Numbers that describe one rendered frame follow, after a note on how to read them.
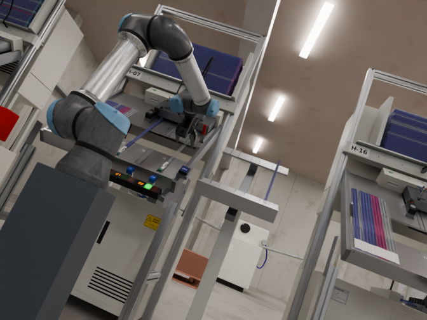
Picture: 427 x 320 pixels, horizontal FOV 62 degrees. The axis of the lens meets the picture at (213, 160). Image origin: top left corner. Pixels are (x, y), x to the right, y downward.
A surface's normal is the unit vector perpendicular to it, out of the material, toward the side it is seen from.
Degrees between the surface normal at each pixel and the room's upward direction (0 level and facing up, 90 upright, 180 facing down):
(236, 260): 90
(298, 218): 90
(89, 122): 90
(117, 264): 90
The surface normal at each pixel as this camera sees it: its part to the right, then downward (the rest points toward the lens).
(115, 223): -0.06, -0.28
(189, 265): 0.22, -0.16
